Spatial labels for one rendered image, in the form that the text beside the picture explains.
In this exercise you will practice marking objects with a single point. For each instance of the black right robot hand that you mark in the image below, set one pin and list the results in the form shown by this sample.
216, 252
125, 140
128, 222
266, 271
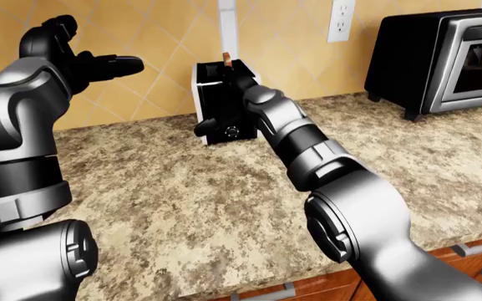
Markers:
228, 103

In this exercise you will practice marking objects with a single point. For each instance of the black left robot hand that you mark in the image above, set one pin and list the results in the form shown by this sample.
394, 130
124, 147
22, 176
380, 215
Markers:
57, 56

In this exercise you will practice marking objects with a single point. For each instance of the black white toaster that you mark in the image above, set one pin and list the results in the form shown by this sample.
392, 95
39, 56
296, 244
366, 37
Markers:
213, 91

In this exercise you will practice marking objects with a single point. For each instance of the black silver toaster oven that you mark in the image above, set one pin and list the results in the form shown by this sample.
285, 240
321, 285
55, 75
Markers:
441, 59

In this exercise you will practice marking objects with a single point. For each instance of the brown bread slice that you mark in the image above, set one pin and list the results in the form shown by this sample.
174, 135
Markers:
226, 59

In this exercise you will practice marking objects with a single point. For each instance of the white wall trim strip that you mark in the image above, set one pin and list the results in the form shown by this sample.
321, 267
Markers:
228, 29

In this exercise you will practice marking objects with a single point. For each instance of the white wall outlet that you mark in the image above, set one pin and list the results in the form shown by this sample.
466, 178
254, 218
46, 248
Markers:
341, 20

